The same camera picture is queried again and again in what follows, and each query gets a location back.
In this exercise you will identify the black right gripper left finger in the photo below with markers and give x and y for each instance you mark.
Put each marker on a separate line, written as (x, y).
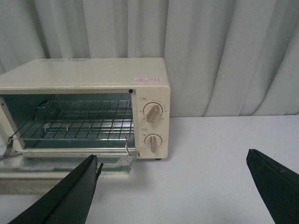
(69, 201)

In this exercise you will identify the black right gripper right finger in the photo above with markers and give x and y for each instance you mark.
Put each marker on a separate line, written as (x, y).
(277, 185)

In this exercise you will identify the glass oven door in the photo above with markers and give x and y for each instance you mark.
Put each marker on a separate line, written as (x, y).
(36, 174)

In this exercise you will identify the cream Toshiba toaster oven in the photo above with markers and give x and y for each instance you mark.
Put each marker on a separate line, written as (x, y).
(145, 79)

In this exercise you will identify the beige lower timer knob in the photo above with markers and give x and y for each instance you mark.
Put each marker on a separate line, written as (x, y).
(153, 142)

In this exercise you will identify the beige upper temperature knob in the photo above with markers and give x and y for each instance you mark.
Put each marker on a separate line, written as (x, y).
(152, 112)

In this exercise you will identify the white pleated curtain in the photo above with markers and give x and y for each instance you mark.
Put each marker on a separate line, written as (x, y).
(223, 57)

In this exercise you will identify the metal wire oven rack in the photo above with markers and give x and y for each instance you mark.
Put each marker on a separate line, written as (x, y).
(93, 120)

